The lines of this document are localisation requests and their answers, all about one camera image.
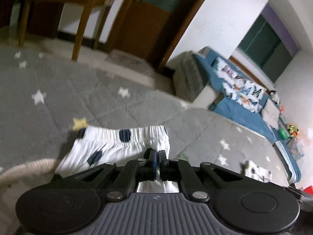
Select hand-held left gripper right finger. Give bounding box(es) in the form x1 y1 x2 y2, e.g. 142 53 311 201
159 150 267 200

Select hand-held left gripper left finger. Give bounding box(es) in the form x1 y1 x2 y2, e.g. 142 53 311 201
52 149 157 200

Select white shorts with navy dots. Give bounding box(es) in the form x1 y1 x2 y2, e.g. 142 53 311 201
55 125 171 178

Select black and white patterned cloth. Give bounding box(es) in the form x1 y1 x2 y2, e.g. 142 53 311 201
244 160 272 183

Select pile of small toys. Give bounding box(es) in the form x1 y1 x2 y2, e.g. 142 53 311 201
286 124 307 160

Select blue mattress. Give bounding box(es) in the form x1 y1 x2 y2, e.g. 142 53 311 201
193 46 302 182

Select grey folded blanket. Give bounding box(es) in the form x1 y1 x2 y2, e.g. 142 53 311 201
172 51 209 101

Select beige pillow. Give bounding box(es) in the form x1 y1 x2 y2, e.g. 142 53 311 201
261 99 281 128

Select grey star-print mat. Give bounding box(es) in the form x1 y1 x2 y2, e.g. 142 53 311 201
0 44 294 189

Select grey doormat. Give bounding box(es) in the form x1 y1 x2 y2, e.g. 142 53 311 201
105 49 157 79

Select black and white plush toy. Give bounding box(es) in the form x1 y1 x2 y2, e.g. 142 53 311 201
269 90 281 104

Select butterfly-print blanket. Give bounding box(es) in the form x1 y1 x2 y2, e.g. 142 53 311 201
211 56 269 113

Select wooden door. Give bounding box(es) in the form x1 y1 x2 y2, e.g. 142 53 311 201
108 0 172 60

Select window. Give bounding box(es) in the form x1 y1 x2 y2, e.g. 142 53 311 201
235 4 300 84

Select dark cabinet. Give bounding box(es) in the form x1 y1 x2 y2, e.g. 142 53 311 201
26 2 64 39

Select woven rope basket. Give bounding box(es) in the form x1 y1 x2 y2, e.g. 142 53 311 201
0 158 58 216

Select dark wooden door frame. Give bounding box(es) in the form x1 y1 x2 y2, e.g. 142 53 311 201
156 0 219 73

